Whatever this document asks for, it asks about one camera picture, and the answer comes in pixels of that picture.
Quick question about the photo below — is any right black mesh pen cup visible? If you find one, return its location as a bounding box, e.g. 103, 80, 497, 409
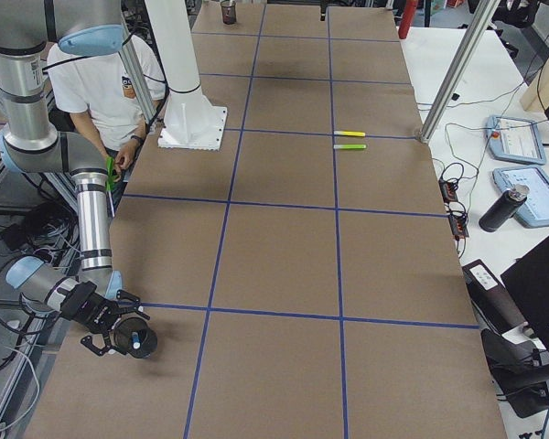
113, 317, 157, 359

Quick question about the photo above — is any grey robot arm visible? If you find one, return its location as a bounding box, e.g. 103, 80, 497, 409
0, 1, 157, 359

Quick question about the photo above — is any green handled tool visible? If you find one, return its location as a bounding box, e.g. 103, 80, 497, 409
105, 156, 116, 218

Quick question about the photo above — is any black water bottle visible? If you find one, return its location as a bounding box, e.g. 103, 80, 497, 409
479, 184, 530, 232

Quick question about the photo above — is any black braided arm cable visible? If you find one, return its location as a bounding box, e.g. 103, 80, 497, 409
0, 258, 74, 353

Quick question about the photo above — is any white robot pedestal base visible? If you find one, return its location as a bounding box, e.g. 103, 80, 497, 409
145, 0, 228, 151

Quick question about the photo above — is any black computer monitor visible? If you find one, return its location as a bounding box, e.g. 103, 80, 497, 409
501, 236, 549, 351

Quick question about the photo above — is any red fire extinguisher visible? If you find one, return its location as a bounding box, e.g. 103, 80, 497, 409
398, 0, 418, 40

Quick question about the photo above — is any blue teach pendant near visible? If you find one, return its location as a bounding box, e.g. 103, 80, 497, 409
492, 165, 549, 229

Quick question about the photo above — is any yellow highlighter pen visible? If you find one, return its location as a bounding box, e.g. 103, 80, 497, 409
333, 130, 366, 138

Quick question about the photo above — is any aluminium frame post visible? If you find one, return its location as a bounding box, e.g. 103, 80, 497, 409
417, 0, 499, 144

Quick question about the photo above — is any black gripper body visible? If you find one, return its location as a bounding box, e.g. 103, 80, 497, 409
61, 282, 119, 334

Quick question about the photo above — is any blue teach pendant far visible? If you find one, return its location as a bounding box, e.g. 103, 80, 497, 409
485, 115, 547, 165

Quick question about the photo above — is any blue teach pendant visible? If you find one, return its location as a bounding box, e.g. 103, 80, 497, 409
492, 165, 549, 229
485, 115, 547, 165

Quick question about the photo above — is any green highlighter pen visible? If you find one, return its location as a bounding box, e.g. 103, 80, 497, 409
333, 144, 367, 150

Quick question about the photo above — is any blue highlighter pen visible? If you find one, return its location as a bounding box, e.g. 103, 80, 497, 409
131, 332, 141, 349

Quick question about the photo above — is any black mesh pen cup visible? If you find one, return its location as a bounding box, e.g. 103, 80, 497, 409
220, 0, 237, 25
113, 317, 157, 359

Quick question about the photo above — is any left black mesh pen cup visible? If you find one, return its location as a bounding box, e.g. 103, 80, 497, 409
220, 0, 237, 25

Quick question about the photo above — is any seated person white shirt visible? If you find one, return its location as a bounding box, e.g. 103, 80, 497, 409
47, 45, 146, 175

